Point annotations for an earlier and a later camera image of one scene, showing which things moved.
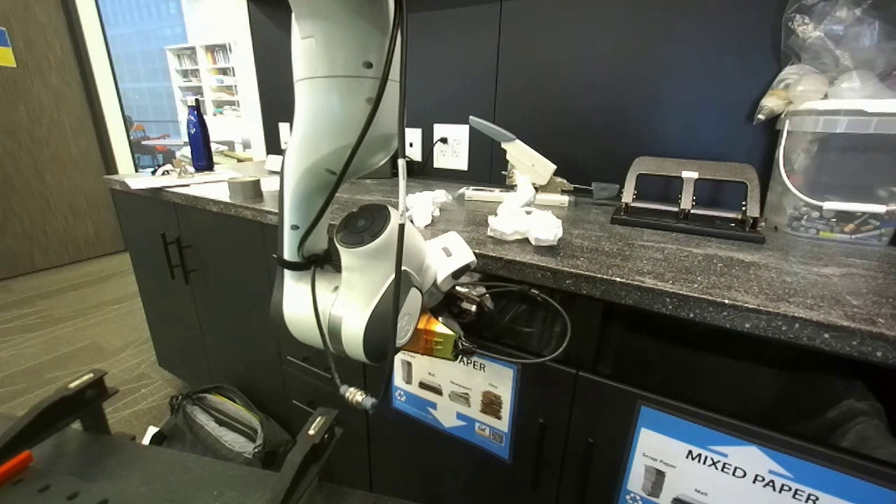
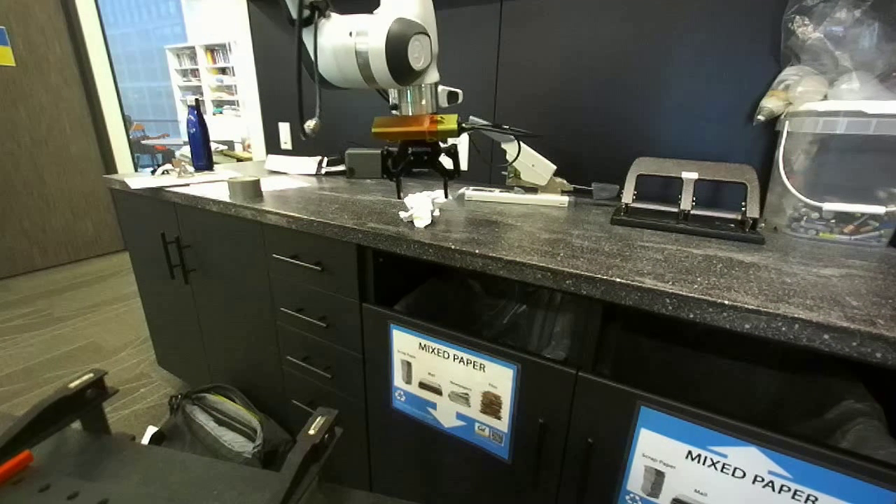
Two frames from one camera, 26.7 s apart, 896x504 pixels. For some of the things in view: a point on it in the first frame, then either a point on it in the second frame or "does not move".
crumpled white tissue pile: (425, 207) does not move
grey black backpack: (223, 422) does not move
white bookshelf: (208, 74) does not move
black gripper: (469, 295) → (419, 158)
